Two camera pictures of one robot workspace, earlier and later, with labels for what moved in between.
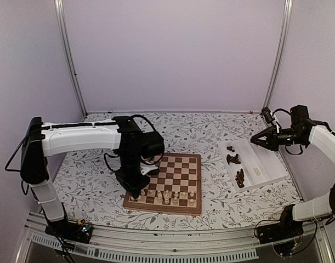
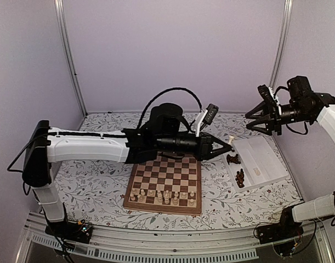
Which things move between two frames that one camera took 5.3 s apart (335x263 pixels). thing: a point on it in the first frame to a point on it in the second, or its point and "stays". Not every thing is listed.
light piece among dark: x=191 y=203 stays
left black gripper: x=134 y=188 to x=206 y=142
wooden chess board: x=176 y=188 stays
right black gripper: x=273 y=142 to x=274 y=123
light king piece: x=166 y=199 stays
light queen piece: x=159 y=198 stays
